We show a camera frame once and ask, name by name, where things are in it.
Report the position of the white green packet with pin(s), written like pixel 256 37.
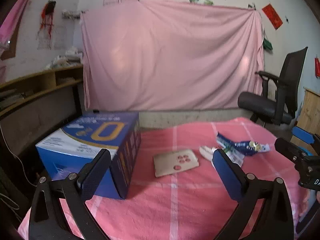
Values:
pixel 207 152

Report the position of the person's right hand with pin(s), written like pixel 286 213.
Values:
pixel 308 202

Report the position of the red hanging ornament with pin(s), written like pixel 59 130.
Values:
pixel 317 67

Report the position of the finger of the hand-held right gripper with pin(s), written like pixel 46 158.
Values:
pixel 287 147
pixel 302 133

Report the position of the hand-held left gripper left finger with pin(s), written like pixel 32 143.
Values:
pixel 96 172

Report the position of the light wooden cabinet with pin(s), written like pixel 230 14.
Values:
pixel 311 110

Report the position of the red paper wall decoration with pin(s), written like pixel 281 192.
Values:
pixel 272 17

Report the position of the stack of newspapers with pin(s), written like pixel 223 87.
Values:
pixel 65 60

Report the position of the red tassel ornament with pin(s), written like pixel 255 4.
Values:
pixel 47 15

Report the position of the pink curtain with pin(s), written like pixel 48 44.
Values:
pixel 12 22

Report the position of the blue cardboard box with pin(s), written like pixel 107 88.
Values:
pixel 75 142

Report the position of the green hanging pouch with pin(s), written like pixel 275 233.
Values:
pixel 268 44

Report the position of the pink checkered blanket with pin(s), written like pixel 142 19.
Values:
pixel 175 205

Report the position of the beige phone case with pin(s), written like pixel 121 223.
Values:
pixel 170 165

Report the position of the blue snack wrapper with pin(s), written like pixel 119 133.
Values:
pixel 242 145

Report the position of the wooden shelf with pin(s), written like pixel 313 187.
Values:
pixel 37 80

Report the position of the pink hanging sheet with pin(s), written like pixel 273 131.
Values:
pixel 162 55

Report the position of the black office chair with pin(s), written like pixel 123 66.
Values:
pixel 262 105

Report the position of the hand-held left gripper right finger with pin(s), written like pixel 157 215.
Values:
pixel 227 177

